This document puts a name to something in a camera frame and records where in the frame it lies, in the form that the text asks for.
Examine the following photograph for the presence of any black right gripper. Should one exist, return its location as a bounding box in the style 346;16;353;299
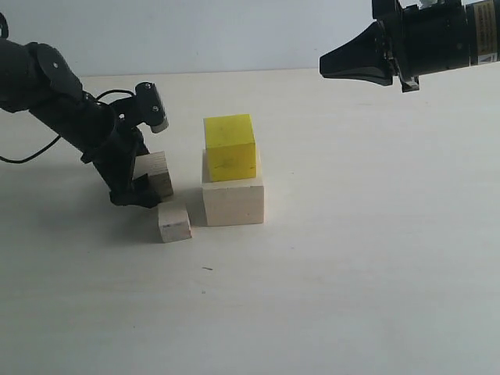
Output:
319;1;471;92

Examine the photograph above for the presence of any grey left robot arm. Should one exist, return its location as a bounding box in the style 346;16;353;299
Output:
1;18;168;209

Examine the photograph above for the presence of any large pale wooden cube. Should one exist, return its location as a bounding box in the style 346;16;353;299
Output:
202;151;265;227

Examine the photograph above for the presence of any yellow cube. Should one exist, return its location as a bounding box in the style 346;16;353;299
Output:
203;113;257;182

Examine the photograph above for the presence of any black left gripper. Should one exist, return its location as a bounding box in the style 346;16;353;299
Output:
81;99;161;209

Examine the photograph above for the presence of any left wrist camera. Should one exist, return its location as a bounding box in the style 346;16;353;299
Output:
135;82;169;134

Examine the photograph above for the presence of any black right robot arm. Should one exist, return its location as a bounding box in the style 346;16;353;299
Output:
319;1;499;92

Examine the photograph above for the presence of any medium layered plywood cube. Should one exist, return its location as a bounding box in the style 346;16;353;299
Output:
133;152;173;202

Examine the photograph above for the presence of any small pale wooden cube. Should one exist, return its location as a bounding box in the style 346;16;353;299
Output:
158;201;192;243

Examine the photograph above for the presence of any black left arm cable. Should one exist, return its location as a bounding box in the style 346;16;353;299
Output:
0;89;136;164

